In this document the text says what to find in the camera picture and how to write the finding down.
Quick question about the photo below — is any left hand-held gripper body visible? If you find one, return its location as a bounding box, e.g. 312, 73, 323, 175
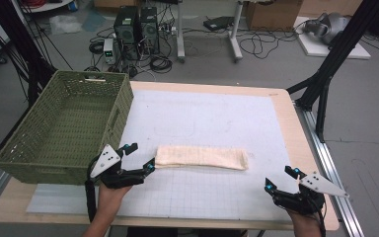
90, 144, 146, 190

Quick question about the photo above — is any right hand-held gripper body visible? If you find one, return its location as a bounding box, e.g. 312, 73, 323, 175
271, 171, 350, 216

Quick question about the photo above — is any beige towel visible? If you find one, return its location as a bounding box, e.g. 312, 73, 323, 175
154, 144, 250, 172

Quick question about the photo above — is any green woven plastic basket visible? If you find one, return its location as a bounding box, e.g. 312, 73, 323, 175
0, 69, 135, 187

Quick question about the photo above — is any person's right hand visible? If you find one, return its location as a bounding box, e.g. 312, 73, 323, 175
287, 209, 324, 229

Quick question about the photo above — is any person's left hand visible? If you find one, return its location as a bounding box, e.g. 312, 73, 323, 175
97, 183, 133, 210

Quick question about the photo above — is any white grid mat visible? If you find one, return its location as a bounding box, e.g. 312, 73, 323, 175
26, 89, 299, 222

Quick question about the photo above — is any grey bench power supply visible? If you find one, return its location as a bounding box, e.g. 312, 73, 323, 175
103, 38, 117, 66

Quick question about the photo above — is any black computer tower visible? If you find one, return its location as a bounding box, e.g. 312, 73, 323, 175
113, 5, 142, 61
139, 6, 161, 55

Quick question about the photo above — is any black metal stand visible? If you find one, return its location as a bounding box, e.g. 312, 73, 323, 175
285, 0, 379, 144
0, 0, 57, 108

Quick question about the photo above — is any white floor platform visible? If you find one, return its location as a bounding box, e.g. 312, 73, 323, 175
293, 15, 372, 61

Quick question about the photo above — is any white desk leg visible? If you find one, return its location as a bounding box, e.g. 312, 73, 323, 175
176, 0, 187, 64
227, 0, 244, 63

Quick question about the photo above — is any clear plastic bag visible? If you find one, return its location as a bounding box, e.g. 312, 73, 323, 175
48, 14, 84, 37

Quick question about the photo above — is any grey robot shell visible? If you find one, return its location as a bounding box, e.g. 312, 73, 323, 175
303, 12, 351, 46

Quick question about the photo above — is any flat black device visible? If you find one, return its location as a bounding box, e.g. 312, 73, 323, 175
202, 15, 235, 33

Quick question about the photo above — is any brown cardboard box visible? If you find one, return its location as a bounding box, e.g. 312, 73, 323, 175
245, 0, 304, 33

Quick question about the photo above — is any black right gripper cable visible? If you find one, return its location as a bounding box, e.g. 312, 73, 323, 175
316, 197, 328, 237

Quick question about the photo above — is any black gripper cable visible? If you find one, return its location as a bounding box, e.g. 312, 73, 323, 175
316, 197, 328, 237
84, 157, 101, 223

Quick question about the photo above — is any aluminium rail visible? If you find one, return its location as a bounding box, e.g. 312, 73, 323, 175
295, 101, 365, 237

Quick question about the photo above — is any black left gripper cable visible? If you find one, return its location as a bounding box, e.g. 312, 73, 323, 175
84, 157, 101, 223

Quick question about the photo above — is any coiled black cable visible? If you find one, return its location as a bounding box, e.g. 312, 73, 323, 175
148, 54, 174, 75

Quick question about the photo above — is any loose black floor cable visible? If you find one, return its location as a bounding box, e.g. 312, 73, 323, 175
239, 30, 298, 61

